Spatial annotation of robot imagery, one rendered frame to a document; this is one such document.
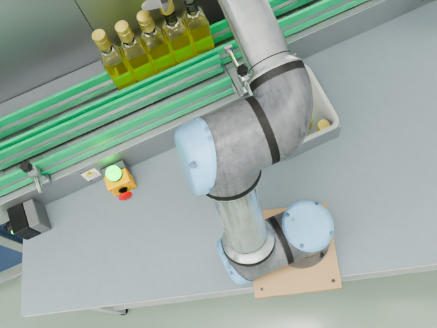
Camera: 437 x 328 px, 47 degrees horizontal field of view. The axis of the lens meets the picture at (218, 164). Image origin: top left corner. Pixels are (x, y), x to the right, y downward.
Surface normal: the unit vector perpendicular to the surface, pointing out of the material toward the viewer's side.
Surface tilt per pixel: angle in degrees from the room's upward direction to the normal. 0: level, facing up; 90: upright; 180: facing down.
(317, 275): 5
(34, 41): 90
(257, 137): 32
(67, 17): 90
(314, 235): 11
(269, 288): 5
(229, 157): 42
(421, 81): 0
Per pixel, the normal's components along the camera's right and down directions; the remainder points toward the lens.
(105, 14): 0.39, 0.85
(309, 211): 0.06, -0.35
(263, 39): -0.09, -0.07
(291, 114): 0.31, -0.07
